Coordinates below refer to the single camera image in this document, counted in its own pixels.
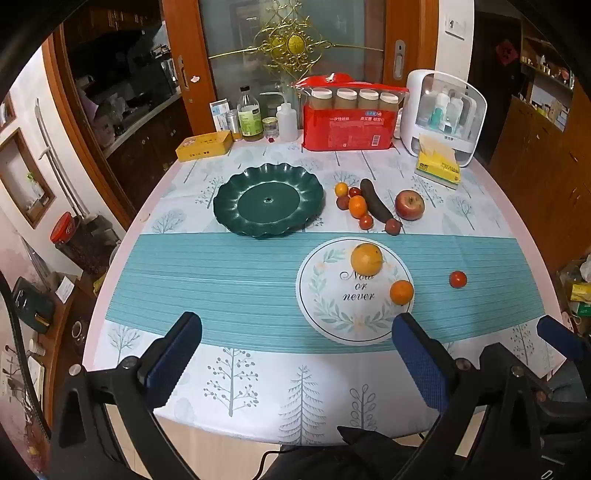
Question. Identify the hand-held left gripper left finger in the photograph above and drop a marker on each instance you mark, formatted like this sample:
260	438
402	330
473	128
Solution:
162	373

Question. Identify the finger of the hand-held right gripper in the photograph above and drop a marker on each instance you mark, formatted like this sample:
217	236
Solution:
561	339

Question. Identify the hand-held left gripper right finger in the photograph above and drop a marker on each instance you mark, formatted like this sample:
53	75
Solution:
421	364

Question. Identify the small orange tangerine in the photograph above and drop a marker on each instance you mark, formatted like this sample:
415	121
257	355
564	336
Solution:
357	206
402	292

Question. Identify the red cherry tomato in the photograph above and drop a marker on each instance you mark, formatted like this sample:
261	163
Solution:
458	279
366	222
355	192

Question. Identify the large yellow orange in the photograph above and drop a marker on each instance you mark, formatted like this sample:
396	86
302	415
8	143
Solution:
367	259

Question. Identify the red apple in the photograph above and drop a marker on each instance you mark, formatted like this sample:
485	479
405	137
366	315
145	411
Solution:
409	205

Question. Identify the blackened overripe banana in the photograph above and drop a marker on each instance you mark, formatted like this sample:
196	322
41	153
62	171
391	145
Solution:
376	201

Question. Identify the dark green scalloped plate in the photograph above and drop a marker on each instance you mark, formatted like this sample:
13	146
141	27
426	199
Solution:
268	201

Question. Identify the white floral plate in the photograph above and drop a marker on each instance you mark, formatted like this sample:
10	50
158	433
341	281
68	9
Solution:
341	314

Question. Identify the tree print tablecloth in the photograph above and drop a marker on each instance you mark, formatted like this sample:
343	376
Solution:
221	286

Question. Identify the dark cloth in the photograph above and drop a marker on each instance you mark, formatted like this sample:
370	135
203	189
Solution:
364	454

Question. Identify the dark green box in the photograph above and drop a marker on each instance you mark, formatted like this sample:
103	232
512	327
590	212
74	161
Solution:
33	304

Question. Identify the red lid jar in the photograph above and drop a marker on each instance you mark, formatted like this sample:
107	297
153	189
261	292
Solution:
69	233

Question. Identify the wooden cabinet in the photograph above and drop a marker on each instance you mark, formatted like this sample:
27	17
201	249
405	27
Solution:
540	161

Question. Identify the small yellow tangerine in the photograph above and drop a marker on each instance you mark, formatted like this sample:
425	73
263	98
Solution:
340	189

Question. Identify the yellow tissue pack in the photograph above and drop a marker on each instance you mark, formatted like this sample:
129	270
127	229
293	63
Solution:
438	170

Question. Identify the white storage box clear lid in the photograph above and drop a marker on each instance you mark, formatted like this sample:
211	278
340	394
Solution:
466	138

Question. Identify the yellow tin box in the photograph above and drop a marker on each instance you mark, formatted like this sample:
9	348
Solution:
203	145

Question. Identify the teal pump bottle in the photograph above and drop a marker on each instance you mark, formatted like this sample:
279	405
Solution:
436	119

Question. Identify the red paper cup package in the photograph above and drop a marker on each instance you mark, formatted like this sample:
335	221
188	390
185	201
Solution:
348	129

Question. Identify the kitchen counter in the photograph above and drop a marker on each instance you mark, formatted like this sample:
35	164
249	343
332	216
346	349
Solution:
138	120

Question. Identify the wooden shelf with items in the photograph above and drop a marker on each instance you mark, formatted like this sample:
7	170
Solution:
549	78

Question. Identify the white cosmetic bottle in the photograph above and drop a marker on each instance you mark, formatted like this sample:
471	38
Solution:
443	104

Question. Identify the white and blue carton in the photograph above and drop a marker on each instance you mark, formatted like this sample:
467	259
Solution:
219	114

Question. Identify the small glass jar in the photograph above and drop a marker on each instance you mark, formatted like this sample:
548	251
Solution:
269	127

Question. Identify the glass bottle with green label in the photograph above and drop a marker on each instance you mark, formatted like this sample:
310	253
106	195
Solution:
250	117

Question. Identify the white squeeze bottle with tube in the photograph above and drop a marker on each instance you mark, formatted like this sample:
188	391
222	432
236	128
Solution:
287	123

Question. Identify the wooden framed glass door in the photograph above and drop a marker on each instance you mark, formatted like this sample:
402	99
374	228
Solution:
231	60

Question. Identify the gold door ornament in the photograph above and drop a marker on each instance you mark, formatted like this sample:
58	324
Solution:
291	44

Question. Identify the grey wall pipes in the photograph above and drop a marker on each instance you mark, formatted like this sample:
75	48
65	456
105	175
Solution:
60	161

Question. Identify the wooden wall niche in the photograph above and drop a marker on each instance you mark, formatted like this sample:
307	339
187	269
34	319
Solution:
27	180
5	110

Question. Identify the red wall ornament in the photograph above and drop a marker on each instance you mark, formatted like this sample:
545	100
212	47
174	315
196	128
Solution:
506	51

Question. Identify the white light switch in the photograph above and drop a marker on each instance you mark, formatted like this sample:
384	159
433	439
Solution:
455	26

